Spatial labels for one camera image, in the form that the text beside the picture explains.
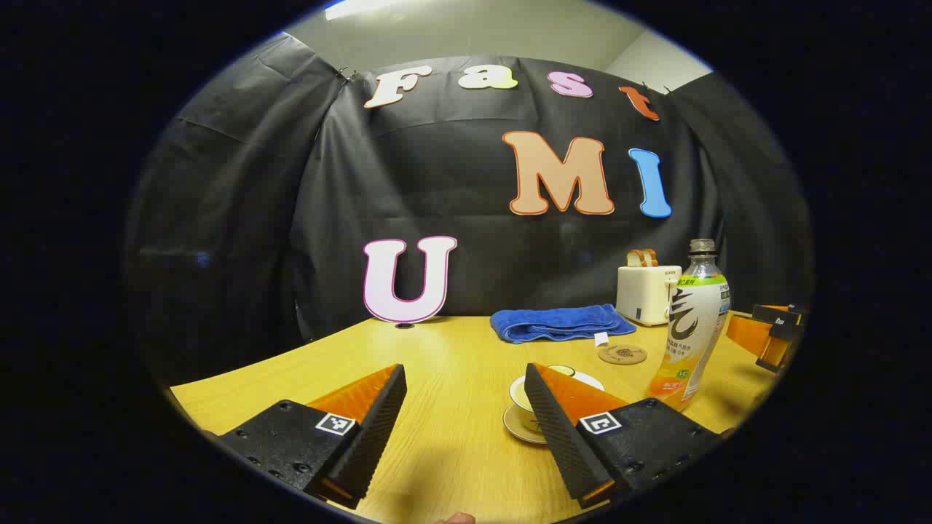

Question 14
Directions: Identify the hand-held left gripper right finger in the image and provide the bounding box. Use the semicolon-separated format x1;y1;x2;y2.
524;362;725;510

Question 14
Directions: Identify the white toaster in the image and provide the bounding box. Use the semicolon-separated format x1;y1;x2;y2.
616;263;683;327

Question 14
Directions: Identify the blue folded towel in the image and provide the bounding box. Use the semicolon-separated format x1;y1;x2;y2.
489;303;637;347

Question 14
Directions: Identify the clear water bottle orange drink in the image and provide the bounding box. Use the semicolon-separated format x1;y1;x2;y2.
647;239;732;413

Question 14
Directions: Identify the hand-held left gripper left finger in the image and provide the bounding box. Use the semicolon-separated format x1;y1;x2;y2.
216;362;408;510

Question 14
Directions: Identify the round cork coaster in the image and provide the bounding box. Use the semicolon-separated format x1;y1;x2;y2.
598;344;648;365

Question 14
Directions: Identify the black backdrop cloth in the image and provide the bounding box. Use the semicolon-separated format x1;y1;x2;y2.
124;33;814;386

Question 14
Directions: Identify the cream saucer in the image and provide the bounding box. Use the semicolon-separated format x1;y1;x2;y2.
502;402;548;445

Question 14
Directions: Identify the cream white teacup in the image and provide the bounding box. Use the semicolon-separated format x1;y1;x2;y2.
508;373;554;435

